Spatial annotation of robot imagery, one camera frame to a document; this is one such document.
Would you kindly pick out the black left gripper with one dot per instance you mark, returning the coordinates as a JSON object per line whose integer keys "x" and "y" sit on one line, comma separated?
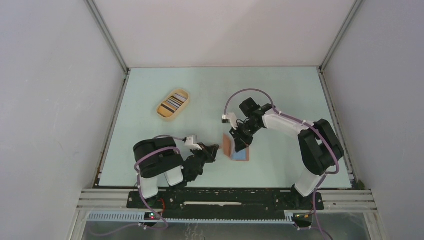
{"x": 212, "y": 149}

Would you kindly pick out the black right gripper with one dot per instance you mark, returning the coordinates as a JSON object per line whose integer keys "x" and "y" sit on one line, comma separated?
{"x": 241, "y": 142}

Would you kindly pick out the beige oval card tray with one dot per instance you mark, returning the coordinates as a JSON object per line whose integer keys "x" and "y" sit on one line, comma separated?
{"x": 167, "y": 116}

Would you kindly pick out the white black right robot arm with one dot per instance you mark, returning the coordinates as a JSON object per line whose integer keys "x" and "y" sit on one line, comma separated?
{"x": 319, "y": 146}

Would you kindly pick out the stack of grey cards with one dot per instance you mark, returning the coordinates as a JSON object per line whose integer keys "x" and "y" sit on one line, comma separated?
{"x": 174, "y": 102}

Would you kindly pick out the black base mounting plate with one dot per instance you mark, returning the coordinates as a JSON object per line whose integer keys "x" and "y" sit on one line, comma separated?
{"x": 244, "y": 204}

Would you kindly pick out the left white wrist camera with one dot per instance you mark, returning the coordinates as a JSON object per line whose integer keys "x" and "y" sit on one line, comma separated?
{"x": 191, "y": 142}

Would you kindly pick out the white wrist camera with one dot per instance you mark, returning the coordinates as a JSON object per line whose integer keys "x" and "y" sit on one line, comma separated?
{"x": 230, "y": 118}
{"x": 191, "y": 142}

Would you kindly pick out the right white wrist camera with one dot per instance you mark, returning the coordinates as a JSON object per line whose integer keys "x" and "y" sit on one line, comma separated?
{"x": 230, "y": 118}

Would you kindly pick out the aluminium frame rail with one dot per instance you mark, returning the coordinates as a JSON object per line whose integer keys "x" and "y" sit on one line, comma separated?
{"x": 325, "y": 201}

